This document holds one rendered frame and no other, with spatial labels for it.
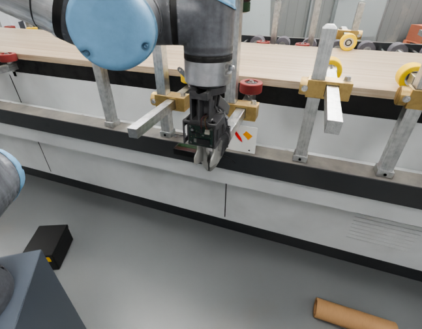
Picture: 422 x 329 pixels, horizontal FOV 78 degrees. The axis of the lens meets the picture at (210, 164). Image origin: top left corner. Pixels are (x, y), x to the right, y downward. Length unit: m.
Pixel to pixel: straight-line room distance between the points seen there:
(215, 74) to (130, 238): 1.26
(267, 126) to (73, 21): 0.89
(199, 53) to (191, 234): 1.22
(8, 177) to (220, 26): 0.60
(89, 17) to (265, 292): 1.27
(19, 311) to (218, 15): 0.72
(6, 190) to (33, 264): 0.20
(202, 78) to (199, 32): 0.07
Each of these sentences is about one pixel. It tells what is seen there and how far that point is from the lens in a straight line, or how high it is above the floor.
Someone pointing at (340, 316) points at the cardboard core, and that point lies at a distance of 1.34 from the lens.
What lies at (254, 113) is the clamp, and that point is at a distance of 0.85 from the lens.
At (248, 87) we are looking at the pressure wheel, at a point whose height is 0.90.
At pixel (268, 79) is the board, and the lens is 1.04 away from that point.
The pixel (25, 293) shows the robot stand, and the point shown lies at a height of 0.60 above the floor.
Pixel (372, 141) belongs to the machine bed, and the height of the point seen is 0.71.
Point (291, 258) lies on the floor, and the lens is 1.52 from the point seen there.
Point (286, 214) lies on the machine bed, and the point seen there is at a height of 0.25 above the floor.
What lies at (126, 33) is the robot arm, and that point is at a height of 1.14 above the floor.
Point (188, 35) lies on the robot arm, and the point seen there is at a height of 1.12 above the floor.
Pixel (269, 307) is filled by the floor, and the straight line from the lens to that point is 1.35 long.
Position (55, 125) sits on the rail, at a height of 0.67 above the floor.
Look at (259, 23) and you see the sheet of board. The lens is 5.62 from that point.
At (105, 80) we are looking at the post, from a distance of 1.11.
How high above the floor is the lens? 1.18
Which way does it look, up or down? 34 degrees down
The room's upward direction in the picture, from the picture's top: straight up
